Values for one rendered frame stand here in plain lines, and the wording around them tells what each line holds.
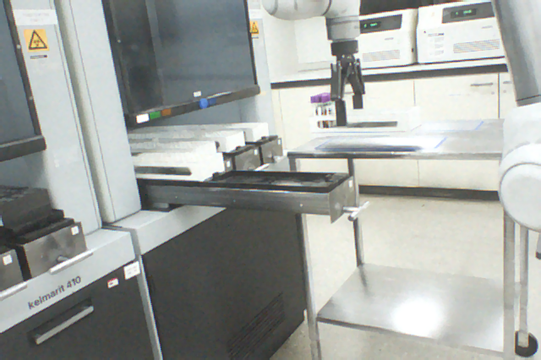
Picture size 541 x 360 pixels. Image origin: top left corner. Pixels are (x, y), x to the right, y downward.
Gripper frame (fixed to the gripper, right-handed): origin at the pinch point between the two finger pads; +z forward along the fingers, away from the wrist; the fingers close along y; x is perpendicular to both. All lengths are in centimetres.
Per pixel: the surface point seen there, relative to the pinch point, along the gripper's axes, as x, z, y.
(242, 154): 34.6, 10.3, -7.7
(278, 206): -0.7, 13.7, -40.0
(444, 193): 35, 88, 199
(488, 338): -36, 63, 1
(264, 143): 36.1, 9.9, 6.2
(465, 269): -5, 91, 96
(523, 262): -39, 55, 36
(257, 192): 4.4, 10.6, -40.3
